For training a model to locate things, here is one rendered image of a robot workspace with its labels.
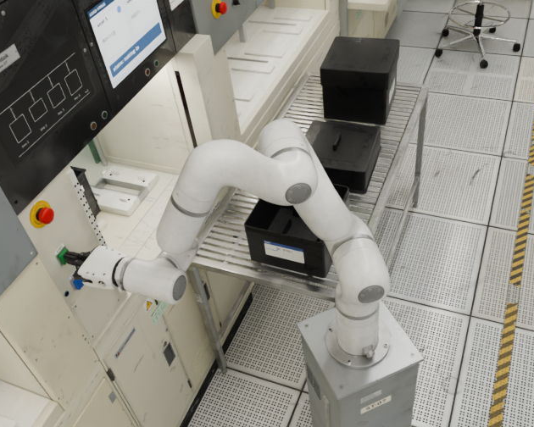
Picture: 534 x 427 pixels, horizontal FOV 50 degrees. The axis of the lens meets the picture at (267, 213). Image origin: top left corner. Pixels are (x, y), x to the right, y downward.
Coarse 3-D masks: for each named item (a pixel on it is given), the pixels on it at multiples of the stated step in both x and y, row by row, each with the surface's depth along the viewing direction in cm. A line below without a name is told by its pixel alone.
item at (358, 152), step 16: (320, 128) 231; (336, 128) 230; (352, 128) 228; (368, 128) 227; (320, 144) 223; (336, 144) 218; (352, 144) 221; (368, 144) 220; (320, 160) 216; (336, 160) 215; (352, 160) 214; (368, 160) 213; (336, 176) 214; (352, 176) 211; (368, 176) 216
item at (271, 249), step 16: (256, 208) 192; (272, 208) 206; (288, 208) 212; (256, 224) 195; (272, 224) 207; (288, 224) 203; (304, 224) 206; (256, 240) 188; (272, 240) 184; (288, 240) 181; (304, 240) 178; (320, 240) 199; (256, 256) 194; (272, 256) 190; (288, 256) 187; (304, 256) 183; (320, 256) 180; (304, 272) 189; (320, 272) 186
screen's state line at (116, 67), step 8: (152, 32) 162; (160, 32) 166; (144, 40) 159; (152, 40) 163; (136, 48) 157; (120, 56) 151; (128, 56) 154; (112, 64) 149; (120, 64) 152; (112, 72) 149
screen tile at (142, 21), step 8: (128, 0) 150; (136, 0) 153; (144, 0) 156; (152, 0) 159; (128, 8) 150; (152, 8) 160; (144, 16) 157; (152, 16) 161; (136, 24) 155; (144, 24) 158; (136, 32) 156
